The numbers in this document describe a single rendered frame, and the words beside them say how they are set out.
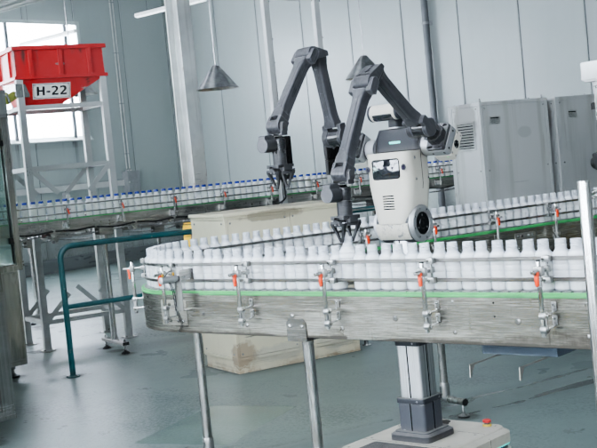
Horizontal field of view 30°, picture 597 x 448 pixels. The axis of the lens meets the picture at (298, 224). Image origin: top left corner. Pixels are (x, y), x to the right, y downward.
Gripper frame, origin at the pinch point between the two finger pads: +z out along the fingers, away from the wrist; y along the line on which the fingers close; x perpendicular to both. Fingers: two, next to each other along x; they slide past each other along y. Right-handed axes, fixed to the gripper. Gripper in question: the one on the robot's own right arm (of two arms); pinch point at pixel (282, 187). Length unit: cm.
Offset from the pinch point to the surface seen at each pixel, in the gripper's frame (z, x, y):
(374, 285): 38, 58, 18
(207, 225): 32, -299, -238
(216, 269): 31.6, -24.6, 18.2
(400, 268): 32, 70, 18
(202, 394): 101, -98, -35
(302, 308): 46, 24, 21
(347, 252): 25, 46, 18
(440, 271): 33, 86, 18
